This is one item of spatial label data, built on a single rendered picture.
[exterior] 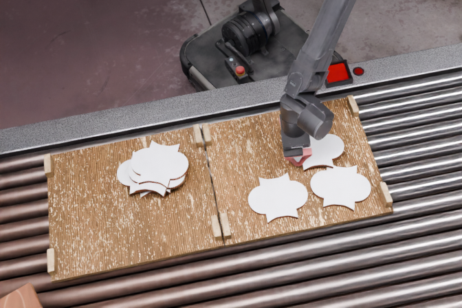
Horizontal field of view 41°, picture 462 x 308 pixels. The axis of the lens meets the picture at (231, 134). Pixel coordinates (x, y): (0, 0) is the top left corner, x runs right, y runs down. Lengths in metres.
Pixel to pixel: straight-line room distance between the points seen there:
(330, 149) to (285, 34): 1.27
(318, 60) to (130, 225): 0.60
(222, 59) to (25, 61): 1.05
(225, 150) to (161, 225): 0.26
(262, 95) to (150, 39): 1.51
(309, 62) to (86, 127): 0.68
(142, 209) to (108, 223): 0.09
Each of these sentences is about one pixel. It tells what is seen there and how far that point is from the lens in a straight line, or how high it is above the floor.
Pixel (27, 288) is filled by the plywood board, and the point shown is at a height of 1.04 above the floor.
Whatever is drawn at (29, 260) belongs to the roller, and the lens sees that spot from 1.60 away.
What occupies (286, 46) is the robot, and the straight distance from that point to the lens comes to 2.74.
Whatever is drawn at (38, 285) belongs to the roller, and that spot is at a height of 0.91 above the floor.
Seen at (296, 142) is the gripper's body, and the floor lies 1.04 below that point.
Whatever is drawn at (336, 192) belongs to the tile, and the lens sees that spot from 1.53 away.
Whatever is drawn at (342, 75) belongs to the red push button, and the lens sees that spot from 1.76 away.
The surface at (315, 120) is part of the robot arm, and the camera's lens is 1.39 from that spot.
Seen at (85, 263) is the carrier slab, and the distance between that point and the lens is 1.53.
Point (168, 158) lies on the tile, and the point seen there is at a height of 0.99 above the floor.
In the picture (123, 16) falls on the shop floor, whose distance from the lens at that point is 3.31.
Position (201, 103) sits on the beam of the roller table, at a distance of 1.72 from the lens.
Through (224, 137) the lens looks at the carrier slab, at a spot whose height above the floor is 0.94.
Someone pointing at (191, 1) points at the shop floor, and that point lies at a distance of 3.31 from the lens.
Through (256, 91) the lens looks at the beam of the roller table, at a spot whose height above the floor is 0.91.
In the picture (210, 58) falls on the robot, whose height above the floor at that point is 0.24.
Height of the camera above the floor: 2.29
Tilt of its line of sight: 56 degrees down
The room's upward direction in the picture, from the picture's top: 7 degrees counter-clockwise
